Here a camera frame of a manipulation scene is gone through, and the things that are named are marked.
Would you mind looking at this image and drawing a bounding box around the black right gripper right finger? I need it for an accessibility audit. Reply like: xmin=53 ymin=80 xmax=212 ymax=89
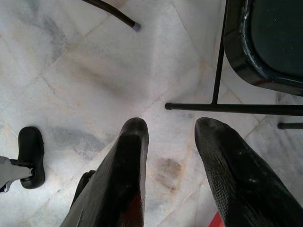
xmin=194 ymin=117 xmax=303 ymax=227

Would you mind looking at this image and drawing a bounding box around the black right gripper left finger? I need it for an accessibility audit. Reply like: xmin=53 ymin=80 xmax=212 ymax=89
xmin=60 ymin=117 xmax=149 ymax=227

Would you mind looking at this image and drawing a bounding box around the black robot right foot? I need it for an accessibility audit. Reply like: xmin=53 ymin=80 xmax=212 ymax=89
xmin=70 ymin=170 xmax=96 ymax=209

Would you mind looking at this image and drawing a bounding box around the red flat object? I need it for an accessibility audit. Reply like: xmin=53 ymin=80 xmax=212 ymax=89
xmin=206 ymin=211 xmax=223 ymax=227

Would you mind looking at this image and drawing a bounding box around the grey robot left leg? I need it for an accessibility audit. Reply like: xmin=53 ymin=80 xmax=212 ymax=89
xmin=0 ymin=155 xmax=35 ymax=195

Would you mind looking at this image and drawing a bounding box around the black metal folding chair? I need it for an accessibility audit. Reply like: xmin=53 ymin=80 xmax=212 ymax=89
xmin=165 ymin=0 xmax=303 ymax=130

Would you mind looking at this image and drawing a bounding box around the dark curved leg, grey cap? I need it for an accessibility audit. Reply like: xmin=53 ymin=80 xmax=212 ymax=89
xmin=81 ymin=0 xmax=142 ymax=32

